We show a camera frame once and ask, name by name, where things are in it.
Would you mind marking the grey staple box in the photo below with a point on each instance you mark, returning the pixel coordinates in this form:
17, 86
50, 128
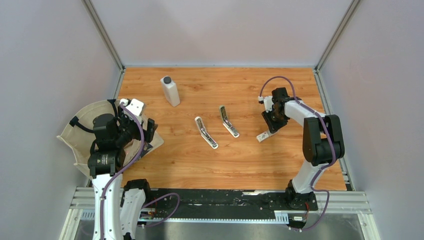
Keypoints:
263, 136

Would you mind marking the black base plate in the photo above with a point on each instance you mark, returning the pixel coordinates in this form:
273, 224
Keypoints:
223, 205

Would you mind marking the aluminium frame rail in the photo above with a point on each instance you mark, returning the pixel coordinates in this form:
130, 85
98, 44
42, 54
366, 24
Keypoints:
93, 14

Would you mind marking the white bottle black cap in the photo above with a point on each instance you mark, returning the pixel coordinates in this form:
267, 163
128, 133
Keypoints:
170, 91

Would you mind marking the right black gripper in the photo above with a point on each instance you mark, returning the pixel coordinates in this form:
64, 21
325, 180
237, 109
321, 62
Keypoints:
273, 126

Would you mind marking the beige canvas tote bag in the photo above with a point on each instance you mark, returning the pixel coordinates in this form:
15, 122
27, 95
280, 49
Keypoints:
80, 141

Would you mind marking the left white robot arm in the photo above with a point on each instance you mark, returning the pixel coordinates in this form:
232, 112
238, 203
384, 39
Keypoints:
116, 213

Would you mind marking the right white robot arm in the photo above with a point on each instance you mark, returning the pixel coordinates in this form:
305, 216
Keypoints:
322, 139

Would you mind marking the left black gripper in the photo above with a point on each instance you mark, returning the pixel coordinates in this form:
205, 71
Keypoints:
148, 134

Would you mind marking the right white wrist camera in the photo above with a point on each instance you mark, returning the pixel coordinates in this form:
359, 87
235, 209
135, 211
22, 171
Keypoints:
268, 103

